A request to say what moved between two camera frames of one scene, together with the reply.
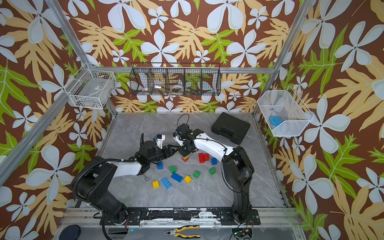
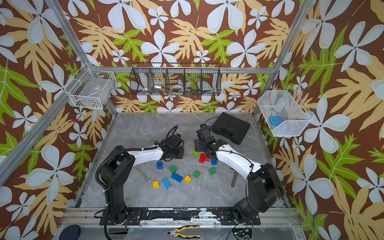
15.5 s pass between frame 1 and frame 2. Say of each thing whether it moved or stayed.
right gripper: moved
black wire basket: stayed
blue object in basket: stayed
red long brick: stayed
